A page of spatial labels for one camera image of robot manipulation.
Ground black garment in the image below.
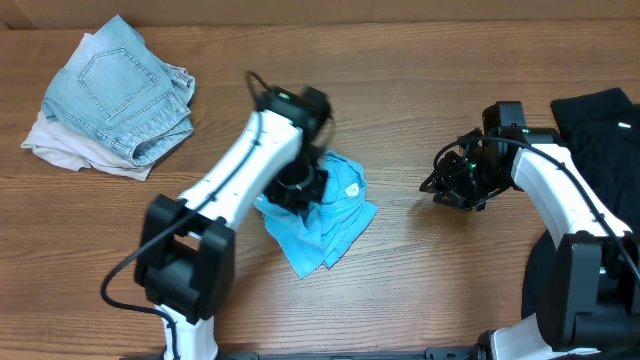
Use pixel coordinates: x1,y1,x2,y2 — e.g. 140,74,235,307
520,87,640,321

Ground light blue printed t-shirt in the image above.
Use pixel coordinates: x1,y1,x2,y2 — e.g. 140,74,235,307
254,151,377,278

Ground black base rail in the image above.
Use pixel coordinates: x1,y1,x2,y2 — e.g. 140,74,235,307
119,344,486,360

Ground folded white cloth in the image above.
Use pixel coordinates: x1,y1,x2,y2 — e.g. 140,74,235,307
21,33,155,181

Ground folded light denim jeans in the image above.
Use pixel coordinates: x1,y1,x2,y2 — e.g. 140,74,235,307
42,15,195,166

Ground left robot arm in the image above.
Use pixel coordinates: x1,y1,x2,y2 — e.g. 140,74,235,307
134,87,332,359

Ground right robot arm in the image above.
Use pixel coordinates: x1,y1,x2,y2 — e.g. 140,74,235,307
420,101,639,359

